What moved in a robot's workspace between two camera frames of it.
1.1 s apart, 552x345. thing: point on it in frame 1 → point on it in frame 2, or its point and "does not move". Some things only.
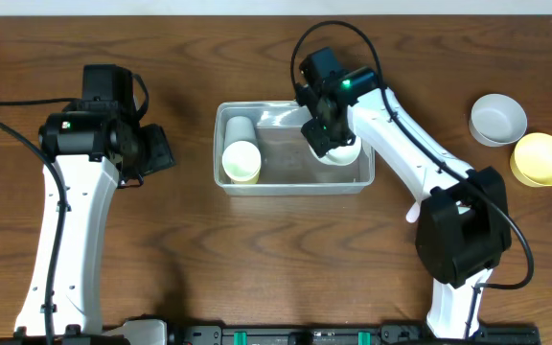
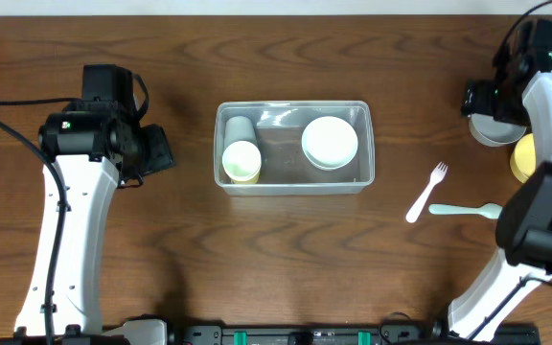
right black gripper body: x=327 y=132 → x=477 y=99
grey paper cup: x=240 y=128 does not move
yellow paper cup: x=254 y=180 does not move
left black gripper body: x=153 y=150 does not move
